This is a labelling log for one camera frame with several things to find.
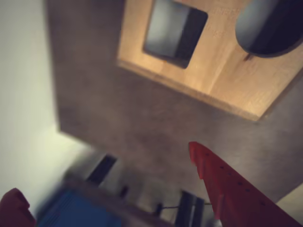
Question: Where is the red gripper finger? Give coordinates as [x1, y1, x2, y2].
[188, 141, 303, 227]
[0, 188, 36, 227]

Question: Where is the blue box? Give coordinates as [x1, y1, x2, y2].
[37, 189, 123, 227]

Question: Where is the wooden shape sorter box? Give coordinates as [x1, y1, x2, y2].
[117, 0, 303, 122]

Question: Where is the black flat object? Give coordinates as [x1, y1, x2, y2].
[175, 190, 205, 227]

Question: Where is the light grey partition panel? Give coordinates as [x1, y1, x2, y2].
[0, 0, 61, 133]

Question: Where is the thin black cable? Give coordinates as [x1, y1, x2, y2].
[160, 202, 211, 210]

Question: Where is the dark upright post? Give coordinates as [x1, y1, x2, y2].
[86, 153, 118, 184]

